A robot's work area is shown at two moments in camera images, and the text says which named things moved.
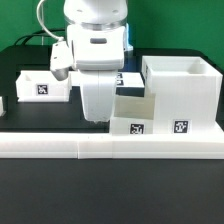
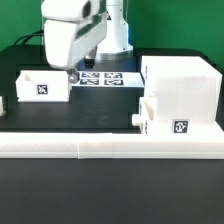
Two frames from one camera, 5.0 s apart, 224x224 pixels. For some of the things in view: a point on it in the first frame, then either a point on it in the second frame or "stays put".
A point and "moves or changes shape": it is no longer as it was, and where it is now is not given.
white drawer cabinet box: [187, 94] stays put
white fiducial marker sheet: [123, 79] stays put
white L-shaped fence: [111, 145] stays put
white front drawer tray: [133, 115] moves or changes shape
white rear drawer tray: [41, 86] stays put
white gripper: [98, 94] -> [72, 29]
